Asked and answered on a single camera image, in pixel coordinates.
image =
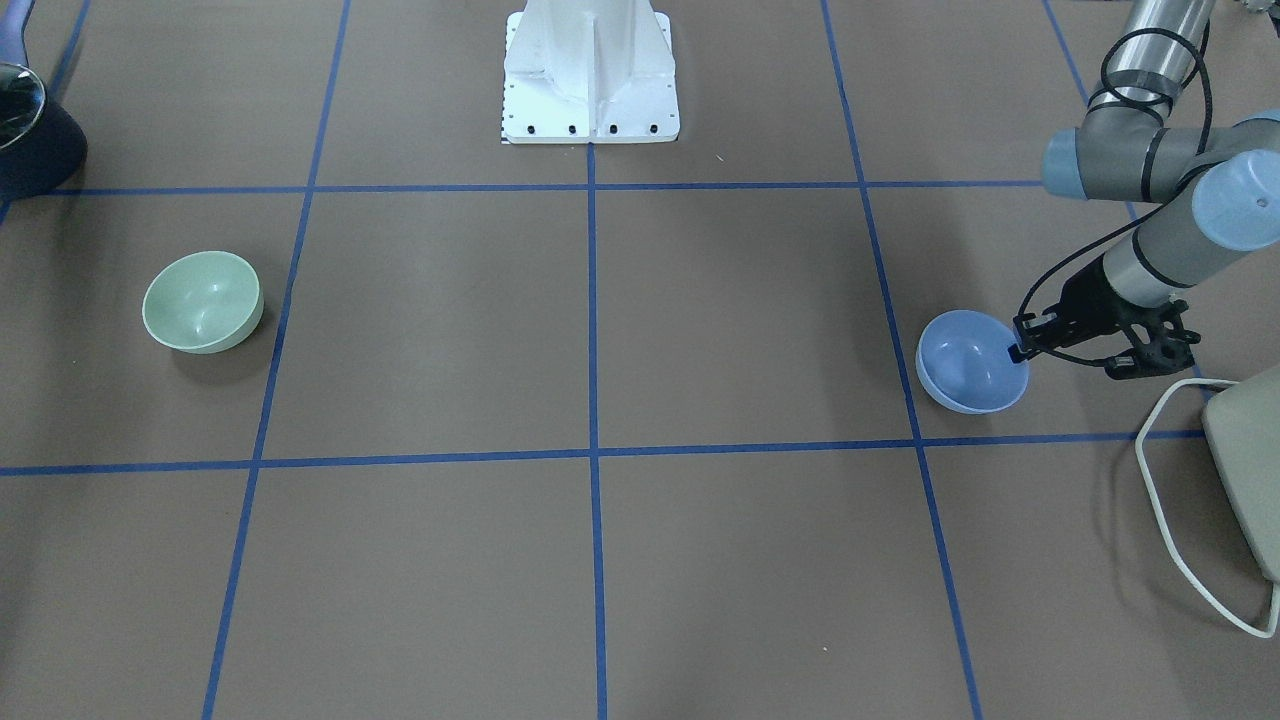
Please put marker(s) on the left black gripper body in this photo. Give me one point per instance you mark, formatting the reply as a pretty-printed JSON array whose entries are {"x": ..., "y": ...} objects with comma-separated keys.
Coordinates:
[{"x": 1093, "y": 300}]

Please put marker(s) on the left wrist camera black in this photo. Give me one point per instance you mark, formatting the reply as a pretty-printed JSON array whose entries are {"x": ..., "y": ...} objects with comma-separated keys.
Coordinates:
[{"x": 1159, "y": 342}]

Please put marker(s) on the white central pedestal column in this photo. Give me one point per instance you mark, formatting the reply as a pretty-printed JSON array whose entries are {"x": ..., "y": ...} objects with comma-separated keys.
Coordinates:
[{"x": 589, "y": 72}]

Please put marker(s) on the cream and chrome toaster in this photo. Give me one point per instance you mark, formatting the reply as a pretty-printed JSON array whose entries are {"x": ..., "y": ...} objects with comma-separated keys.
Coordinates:
[{"x": 1241, "y": 424}]

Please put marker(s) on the blue bowl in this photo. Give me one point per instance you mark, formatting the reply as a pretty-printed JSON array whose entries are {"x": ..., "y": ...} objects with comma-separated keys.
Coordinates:
[{"x": 963, "y": 361}]

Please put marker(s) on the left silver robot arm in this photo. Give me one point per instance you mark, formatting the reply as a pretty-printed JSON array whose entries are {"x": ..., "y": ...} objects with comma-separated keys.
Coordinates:
[{"x": 1148, "y": 136}]

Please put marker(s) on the dark blue saucepan with lid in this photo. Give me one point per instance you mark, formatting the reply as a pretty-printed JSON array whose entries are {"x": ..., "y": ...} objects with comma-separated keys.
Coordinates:
[{"x": 42, "y": 145}]

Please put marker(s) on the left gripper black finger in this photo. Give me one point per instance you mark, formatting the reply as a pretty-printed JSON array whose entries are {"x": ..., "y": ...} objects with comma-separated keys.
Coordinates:
[
  {"x": 1025, "y": 349},
  {"x": 1033, "y": 328}
]

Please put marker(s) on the green bowl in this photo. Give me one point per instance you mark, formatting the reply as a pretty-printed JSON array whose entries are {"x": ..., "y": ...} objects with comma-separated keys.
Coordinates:
[{"x": 204, "y": 303}]

